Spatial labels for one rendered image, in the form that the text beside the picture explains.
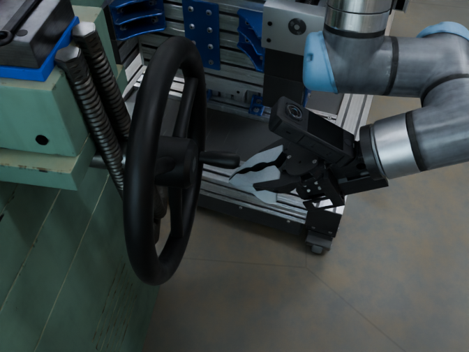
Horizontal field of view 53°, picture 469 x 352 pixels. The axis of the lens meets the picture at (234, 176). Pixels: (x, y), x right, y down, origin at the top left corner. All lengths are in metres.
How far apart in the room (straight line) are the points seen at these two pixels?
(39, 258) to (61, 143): 0.23
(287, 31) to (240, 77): 0.30
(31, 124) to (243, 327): 0.95
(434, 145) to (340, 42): 0.16
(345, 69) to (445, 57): 0.12
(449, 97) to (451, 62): 0.05
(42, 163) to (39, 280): 0.22
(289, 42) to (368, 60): 0.35
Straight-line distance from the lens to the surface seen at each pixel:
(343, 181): 0.63
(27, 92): 0.46
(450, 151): 0.57
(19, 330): 0.68
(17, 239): 0.62
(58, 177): 0.51
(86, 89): 0.48
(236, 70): 1.17
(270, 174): 0.63
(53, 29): 0.47
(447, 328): 1.44
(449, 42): 0.65
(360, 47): 0.59
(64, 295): 0.77
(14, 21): 0.46
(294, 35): 0.92
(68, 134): 0.48
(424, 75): 0.62
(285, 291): 1.37
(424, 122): 0.58
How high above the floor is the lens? 1.23
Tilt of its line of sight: 50 degrees down
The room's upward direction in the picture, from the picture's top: straight up
